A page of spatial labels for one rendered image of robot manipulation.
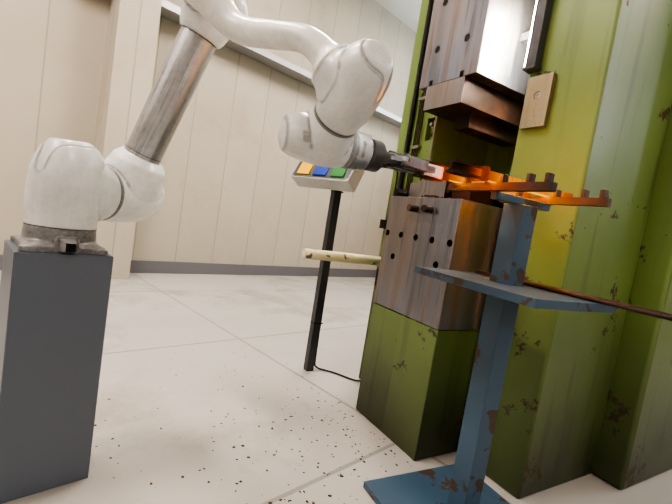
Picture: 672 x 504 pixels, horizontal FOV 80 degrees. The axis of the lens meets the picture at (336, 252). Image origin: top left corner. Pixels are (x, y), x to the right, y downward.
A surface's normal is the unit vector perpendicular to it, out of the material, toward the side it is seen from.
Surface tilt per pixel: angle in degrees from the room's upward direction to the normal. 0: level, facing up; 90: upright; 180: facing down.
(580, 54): 90
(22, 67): 90
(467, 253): 90
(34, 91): 90
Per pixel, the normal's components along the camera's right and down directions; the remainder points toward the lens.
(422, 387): -0.85, -0.10
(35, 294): 0.69, 0.17
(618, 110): 0.50, 0.14
